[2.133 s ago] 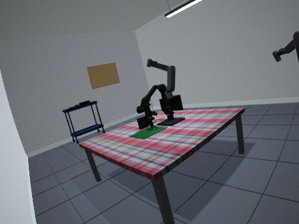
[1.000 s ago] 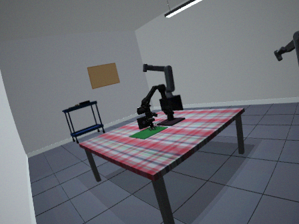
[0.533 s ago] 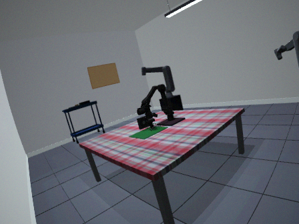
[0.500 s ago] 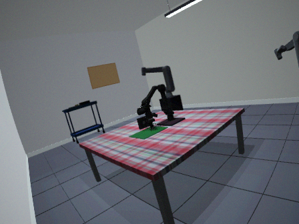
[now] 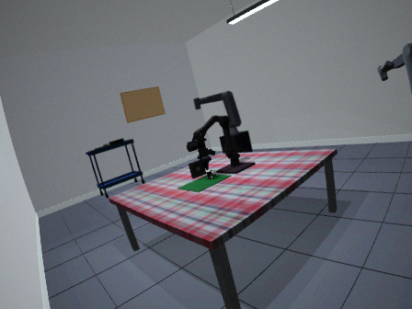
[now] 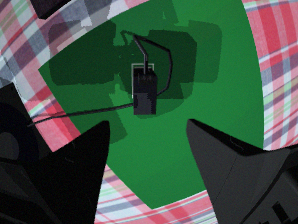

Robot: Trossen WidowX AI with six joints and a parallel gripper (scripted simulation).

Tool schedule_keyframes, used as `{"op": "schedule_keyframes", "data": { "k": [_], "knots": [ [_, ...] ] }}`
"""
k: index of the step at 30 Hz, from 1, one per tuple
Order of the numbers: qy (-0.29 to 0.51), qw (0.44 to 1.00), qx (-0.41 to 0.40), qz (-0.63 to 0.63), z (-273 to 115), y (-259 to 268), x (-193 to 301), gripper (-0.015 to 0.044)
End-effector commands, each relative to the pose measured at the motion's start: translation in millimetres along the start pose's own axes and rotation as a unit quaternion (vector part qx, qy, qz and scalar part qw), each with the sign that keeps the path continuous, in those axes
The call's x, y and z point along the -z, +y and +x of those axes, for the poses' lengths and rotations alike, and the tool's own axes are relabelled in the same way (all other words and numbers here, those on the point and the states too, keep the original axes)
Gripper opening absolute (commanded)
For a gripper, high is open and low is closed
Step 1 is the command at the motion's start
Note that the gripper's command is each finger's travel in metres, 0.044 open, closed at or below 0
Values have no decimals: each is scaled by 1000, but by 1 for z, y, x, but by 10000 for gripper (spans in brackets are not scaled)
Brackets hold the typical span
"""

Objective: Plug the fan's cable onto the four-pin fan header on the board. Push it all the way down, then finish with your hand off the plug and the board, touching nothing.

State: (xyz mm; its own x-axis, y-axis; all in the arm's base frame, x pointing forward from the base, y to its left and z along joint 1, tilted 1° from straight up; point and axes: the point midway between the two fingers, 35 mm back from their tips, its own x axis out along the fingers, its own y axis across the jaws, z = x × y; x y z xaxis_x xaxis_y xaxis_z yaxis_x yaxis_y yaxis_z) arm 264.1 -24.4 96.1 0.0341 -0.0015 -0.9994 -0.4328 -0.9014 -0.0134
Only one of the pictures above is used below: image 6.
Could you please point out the black cable with plug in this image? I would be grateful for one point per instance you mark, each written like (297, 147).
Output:
(144, 87)

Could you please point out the dark grey square computer fan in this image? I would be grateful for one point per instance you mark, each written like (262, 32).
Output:
(17, 141)

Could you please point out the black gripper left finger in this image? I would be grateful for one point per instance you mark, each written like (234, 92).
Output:
(66, 184)

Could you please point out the green circuit board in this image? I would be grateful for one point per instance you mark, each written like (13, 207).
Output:
(215, 79)

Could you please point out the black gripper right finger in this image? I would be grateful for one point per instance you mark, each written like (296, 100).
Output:
(236, 174)

